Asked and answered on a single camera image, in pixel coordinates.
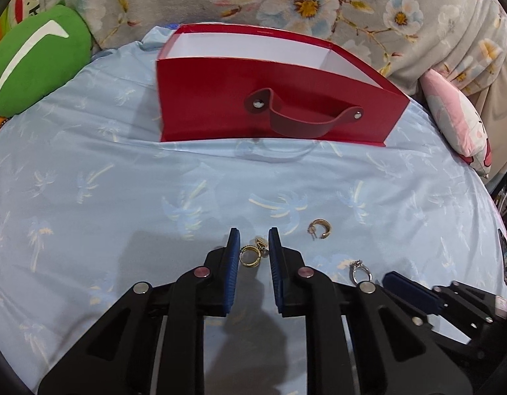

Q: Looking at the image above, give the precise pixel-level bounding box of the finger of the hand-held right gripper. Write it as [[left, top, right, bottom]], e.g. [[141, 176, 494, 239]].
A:
[[432, 280, 507, 326], [382, 271, 449, 322]]

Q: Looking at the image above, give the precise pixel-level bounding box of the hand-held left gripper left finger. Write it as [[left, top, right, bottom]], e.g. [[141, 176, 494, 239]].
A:
[[37, 227, 241, 395]]

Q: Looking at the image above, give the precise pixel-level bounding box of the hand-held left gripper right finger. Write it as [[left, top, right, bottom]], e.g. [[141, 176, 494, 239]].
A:
[[268, 226, 473, 395]]

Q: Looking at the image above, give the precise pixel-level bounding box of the gold ring with charm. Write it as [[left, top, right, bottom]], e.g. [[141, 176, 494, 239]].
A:
[[239, 237, 270, 268]]

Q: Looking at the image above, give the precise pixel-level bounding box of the silver ring with stone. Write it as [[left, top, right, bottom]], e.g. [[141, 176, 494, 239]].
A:
[[350, 260, 374, 285]]

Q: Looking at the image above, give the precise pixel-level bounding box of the red box with handle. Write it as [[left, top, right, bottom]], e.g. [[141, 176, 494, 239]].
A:
[[155, 24, 411, 148]]

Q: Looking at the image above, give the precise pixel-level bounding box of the dark flat object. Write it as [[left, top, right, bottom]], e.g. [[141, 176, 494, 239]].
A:
[[497, 228, 507, 286]]

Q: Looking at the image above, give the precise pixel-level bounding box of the small gold hoop ear cuff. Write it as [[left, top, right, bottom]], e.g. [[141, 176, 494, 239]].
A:
[[308, 219, 331, 240]]

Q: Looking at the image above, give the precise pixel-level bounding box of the pink and white plush cushion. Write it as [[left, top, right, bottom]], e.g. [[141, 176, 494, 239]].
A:
[[420, 69, 493, 179]]

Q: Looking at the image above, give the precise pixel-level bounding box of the green cushion with white stripe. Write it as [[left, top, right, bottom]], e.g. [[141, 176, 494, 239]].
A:
[[0, 4, 93, 117]]

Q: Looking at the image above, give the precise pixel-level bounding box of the colourful cartoon bed sheet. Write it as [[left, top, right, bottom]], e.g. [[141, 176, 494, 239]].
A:
[[0, 0, 46, 132]]

